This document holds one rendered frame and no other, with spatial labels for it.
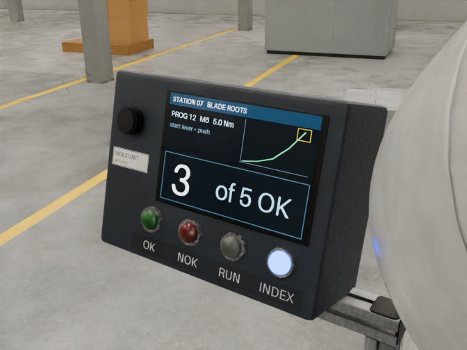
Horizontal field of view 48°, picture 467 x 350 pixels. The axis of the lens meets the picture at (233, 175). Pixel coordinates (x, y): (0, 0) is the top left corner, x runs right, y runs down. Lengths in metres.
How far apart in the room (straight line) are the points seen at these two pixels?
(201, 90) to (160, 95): 0.05
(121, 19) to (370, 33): 3.67
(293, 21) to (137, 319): 6.32
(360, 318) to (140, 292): 1.93
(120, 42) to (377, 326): 8.09
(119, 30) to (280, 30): 2.43
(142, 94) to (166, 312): 1.79
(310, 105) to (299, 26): 7.57
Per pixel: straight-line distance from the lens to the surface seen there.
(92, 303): 2.40
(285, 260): 0.46
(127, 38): 8.42
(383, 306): 0.53
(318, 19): 7.93
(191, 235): 0.51
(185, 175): 0.51
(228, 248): 0.48
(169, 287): 2.42
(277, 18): 8.10
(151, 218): 0.54
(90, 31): 6.42
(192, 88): 0.51
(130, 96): 0.56
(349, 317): 0.55
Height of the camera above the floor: 1.36
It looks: 22 degrees down
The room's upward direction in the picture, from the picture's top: 1 degrees counter-clockwise
